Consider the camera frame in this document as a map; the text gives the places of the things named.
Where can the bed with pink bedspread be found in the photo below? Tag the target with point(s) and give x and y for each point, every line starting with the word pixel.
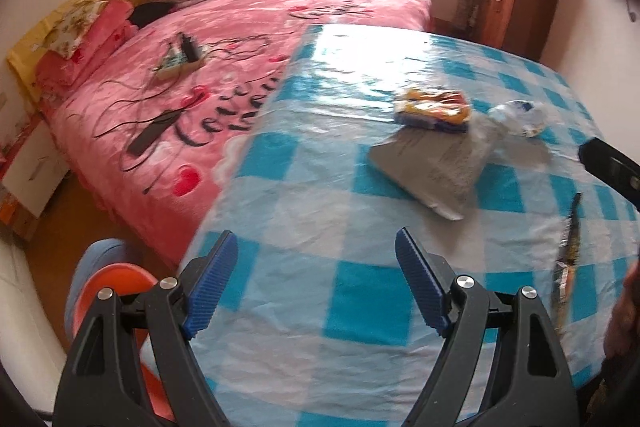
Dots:
pixel 225 57

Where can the blue checked plastic tablecloth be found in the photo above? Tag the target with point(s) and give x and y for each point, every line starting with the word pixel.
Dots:
pixel 310 187

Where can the grey mailer bag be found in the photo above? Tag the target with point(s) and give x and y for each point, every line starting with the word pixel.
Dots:
pixel 440 162

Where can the crumpled clear plastic wrapper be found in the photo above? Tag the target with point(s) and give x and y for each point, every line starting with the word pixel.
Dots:
pixel 520 117

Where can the white power strip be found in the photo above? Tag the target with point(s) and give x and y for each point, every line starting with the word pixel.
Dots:
pixel 175 64

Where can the black snack packet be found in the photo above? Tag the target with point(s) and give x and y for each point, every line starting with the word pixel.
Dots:
pixel 567 257

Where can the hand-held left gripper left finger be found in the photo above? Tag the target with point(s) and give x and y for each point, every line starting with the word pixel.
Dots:
pixel 212 287

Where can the yellow snack packet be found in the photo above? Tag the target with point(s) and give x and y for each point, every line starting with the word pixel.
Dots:
pixel 432 107

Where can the black remote control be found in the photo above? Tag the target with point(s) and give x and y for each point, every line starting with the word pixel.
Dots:
pixel 155 132

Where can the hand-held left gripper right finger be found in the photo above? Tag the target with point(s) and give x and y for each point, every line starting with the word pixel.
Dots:
pixel 425 287

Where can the black cloth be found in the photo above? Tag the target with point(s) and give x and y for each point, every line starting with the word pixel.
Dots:
pixel 152 13

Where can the wooden cabinet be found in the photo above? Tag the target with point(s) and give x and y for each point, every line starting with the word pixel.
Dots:
pixel 520 7

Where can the floral pillow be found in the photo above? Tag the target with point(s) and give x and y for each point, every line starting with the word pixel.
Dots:
pixel 75 24

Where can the person's right forearm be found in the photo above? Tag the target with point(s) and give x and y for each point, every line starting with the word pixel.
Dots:
pixel 625 307

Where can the black charger adapter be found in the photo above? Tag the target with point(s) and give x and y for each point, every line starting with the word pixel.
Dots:
pixel 189 47

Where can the pink floral pillows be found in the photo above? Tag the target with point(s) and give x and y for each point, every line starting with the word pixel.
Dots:
pixel 90 52

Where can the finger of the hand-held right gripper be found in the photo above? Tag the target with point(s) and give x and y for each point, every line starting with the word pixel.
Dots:
pixel 610 167

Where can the orange and blue plastic bin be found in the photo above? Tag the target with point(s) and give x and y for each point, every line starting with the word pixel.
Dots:
pixel 115 277

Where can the white cardboard box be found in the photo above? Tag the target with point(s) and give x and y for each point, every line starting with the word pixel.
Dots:
pixel 32 167

